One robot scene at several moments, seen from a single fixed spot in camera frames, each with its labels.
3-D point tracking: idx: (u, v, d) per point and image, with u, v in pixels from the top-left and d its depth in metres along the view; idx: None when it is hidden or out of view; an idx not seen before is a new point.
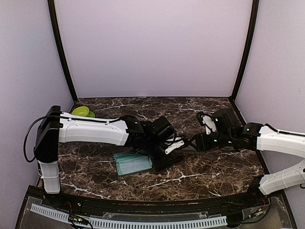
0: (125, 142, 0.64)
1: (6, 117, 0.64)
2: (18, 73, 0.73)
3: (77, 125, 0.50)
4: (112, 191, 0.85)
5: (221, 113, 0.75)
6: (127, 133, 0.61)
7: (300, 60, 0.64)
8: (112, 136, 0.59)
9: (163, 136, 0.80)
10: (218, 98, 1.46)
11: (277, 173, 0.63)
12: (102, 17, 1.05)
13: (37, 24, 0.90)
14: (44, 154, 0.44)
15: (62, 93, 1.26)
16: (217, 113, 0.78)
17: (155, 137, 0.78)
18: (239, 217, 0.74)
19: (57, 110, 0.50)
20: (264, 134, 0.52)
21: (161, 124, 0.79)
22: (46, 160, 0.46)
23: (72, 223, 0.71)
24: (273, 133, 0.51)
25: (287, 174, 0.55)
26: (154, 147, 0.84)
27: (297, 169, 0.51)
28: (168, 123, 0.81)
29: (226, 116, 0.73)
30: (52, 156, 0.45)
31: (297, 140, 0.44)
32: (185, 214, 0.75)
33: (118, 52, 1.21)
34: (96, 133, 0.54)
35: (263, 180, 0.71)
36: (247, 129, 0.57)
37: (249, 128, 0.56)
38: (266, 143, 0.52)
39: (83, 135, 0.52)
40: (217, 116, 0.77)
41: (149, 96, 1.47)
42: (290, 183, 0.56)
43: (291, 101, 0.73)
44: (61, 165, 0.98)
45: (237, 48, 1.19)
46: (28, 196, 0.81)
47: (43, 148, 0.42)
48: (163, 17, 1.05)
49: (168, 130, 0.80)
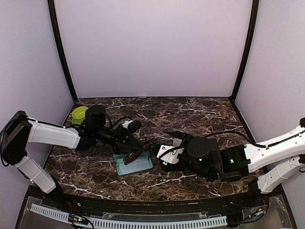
0: (77, 144, 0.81)
1: (5, 116, 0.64)
2: (18, 72, 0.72)
3: (43, 126, 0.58)
4: (112, 191, 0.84)
5: (209, 152, 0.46)
6: (79, 137, 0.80)
7: (300, 59, 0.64)
8: (67, 140, 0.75)
9: (100, 123, 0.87)
10: (218, 98, 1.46)
11: (271, 172, 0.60)
12: (102, 17, 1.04)
13: (37, 24, 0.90)
14: (13, 153, 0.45)
15: (61, 92, 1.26)
16: (200, 150, 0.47)
17: (96, 126, 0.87)
18: (239, 217, 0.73)
19: (23, 114, 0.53)
20: (255, 159, 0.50)
21: (88, 117, 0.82)
22: (13, 160, 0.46)
23: (72, 223, 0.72)
24: (262, 151, 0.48)
25: (283, 169, 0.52)
26: (99, 133, 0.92)
27: (290, 162, 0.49)
28: (92, 112, 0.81)
29: (216, 153, 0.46)
30: (20, 154, 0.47)
31: (287, 146, 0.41)
32: (185, 214, 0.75)
33: (118, 52, 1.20)
34: (57, 135, 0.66)
35: (259, 185, 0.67)
36: (231, 161, 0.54)
37: (235, 159, 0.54)
38: (259, 164, 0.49)
39: (47, 136, 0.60)
40: (203, 156, 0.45)
41: (149, 96, 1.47)
42: (288, 177, 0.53)
43: (291, 102, 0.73)
44: (61, 165, 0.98)
45: (237, 48, 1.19)
46: (28, 196, 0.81)
47: (13, 146, 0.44)
48: (163, 18, 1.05)
49: (97, 116, 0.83)
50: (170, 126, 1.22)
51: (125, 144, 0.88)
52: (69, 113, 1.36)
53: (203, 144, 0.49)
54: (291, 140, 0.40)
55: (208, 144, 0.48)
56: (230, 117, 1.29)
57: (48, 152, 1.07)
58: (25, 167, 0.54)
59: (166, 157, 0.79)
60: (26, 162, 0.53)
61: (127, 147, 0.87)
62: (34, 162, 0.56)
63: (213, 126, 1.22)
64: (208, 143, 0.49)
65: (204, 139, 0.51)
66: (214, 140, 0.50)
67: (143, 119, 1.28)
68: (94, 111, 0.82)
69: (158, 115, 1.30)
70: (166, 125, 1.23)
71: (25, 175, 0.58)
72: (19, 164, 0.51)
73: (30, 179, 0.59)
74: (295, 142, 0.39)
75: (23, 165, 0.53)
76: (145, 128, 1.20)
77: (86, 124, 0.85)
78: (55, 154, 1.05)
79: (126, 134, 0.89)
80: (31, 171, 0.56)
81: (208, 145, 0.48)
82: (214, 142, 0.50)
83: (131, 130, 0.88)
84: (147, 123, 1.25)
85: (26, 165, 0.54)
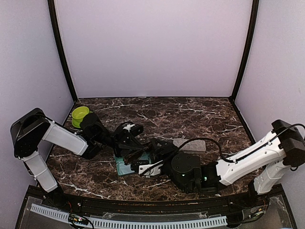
0: (84, 151, 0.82)
1: (5, 116, 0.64)
2: (17, 72, 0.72)
3: (59, 128, 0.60)
4: (112, 191, 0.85)
5: (191, 169, 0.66)
6: (86, 144, 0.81)
7: (300, 59, 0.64)
8: (76, 147, 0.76)
9: (97, 130, 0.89)
10: (218, 98, 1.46)
11: (262, 174, 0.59)
12: (101, 16, 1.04)
13: (37, 22, 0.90)
14: (25, 146, 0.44)
15: (62, 93, 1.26)
16: (184, 168, 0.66)
17: (95, 134, 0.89)
18: (239, 217, 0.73)
19: (42, 111, 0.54)
20: (227, 173, 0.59)
21: (83, 130, 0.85)
22: (24, 152, 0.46)
23: (72, 223, 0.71)
24: (234, 166, 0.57)
25: (271, 172, 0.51)
26: (100, 136, 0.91)
27: (276, 164, 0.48)
28: (86, 126, 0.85)
29: (197, 170, 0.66)
30: (32, 148, 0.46)
31: (260, 156, 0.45)
32: (185, 214, 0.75)
33: (118, 51, 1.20)
34: (68, 140, 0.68)
35: (255, 187, 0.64)
36: (205, 178, 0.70)
37: (207, 177, 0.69)
38: (230, 177, 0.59)
39: (58, 138, 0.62)
40: (185, 172, 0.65)
41: (149, 96, 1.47)
42: (277, 179, 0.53)
43: (292, 101, 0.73)
44: (61, 165, 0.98)
45: (237, 48, 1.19)
46: (28, 196, 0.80)
47: (27, 140, 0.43)
48: (163, 16, 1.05)
49: (94, 126, 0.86)
50: (170, 126, 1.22)
51: (125, 144, 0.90)
52: (69, 113, 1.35)
53: (188, 161, 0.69)
54: (262, 150, 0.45)
55: (191, 162, 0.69)
56: (230, 118, 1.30)
57: (48, 153, 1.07)
58: (32, 163, 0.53)
59: (147, 174, 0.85)
60: (35, 157, 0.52)
61: (127, 147, 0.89)
62: (41, 159, 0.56)
63: (213, 126, 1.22)
64: (191, 161, 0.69)
65: (190, 158, 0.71)
66: (197, 159, 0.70)
67: (143, 119, 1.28)
68: (87, 124, 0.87)
69: (158, 115, 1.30)
70: (166, 125, 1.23)
71: (29, 171, 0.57)
72: (28, 159, 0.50)
73: (34, 175, 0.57)
74: (266, 151, 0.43)
75: (30, 160, 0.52)
76: (145, 128, 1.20)
77: (84, 134, 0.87)
78: (55, 154, 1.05)
79: (126, 135, 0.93)
80: (37, 168, 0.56)
81: (191, 164, 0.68)
82: (196, 161, 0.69)
83: (133, 132, 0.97)
84: (147, 122, 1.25)
85: (34, 161, 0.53)
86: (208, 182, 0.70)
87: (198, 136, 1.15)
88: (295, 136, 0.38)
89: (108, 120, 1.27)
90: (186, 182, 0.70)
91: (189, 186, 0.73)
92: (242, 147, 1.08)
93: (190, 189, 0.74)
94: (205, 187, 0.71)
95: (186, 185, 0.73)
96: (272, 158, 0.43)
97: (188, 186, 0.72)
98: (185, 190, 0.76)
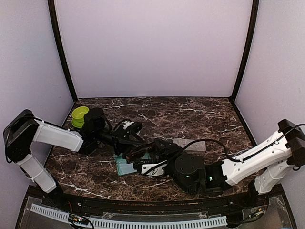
0: (80, 147, 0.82)
1: (5, 116, 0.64)
2: (17, 72, 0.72)
3: (49, 127, 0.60)
4: (112, 191, 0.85)
5: (196, 170, 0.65)
6: (82, 140, 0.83)
7: (300, 58, 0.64)
8: (72, 144, 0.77)
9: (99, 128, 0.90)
10: (218, 98, 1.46)
11: (264, 174, 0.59)
12: (101, 16, 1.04)
13: (37, 23, 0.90)
14: (16, 151, 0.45)
15: (62, 93, 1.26)
16: (188, 169, 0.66)
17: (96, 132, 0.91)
18: (239, 217, 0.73)
19: (30, 113, 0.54)
20: (234, 173, 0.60)
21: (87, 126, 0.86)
22: (16, 157, 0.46)
23: (72, 223, 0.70)
24: (240, 166, 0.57)
25: (274, 171, 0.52)
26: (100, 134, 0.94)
27: (280, 164, 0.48)
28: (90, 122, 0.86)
29: (201, 170, 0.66)
30: (25, 151, 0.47)
31: (267, 155, 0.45)
32: (185, 214, 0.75)
33: (118, 51, 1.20)
34: (61, 138, 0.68)
35: (256, 186, 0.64)
36: (210, 179, 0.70)
37: (213, 177, 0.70)
38: (237, 177, 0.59)
39: (51, 137, 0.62)
40: (190, 173, 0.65)
41: (149, 96, 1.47)
42: (279, 178, 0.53)
43: (292, 101, 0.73)
44: (61, 165, 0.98)
45: (237, 48, 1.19)
46: (28, 196, 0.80)
47: (17, 144, 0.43)
48: (163, 17, 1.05)
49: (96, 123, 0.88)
50: (170, 126, 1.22)
51: (126, 139, 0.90)
52: (69, 113, 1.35)
53: (192, 162, 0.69)
54: (269, 149, 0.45)
55: (195, 162, 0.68)
56: (230, 118, 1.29)
57: (48, 154, 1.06)
58: (27, 166, 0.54)
59: (149, 174, 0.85)
60: (29, 160, 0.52)
61: (128, 141, 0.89)
62: (36, 161, 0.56)
63: (214, 126, 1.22)
64: (195, 162, 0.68)
65: (193, 158, 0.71)
66: (201, 160, 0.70)
67: (143, 119, 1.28)
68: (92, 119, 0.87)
69: (158, 115, 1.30)
70: (166, 125, 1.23)
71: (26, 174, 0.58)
72: (23, 162, 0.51)
73: (31, 178, 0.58)
74: (272, 150, 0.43)
75: (25, 163, 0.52)
76: (145, 128, 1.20)
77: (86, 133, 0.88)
78: (55, 154, 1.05)
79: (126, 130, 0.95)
80: (34, 170, 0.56)
81: (196, 164, 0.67)
82: (199, 161, 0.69)
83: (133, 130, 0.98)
84: (148, 122, 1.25)
85: (29, 163, 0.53)
86: (213, 183, 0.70)
87: (198, 136, 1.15)
88: (295, 137, 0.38)
89: (108, 120, 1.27)
90: (190, 183, 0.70)
91: (193, 188, 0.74)
92: (242, 147, 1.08)
93: (195, 191, 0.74)
94: (210, 188, 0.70)
95: (190, 187, 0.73)
96: (279, 158, 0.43)
97: (193, 187, 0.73)
98: (189, 192, 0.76)
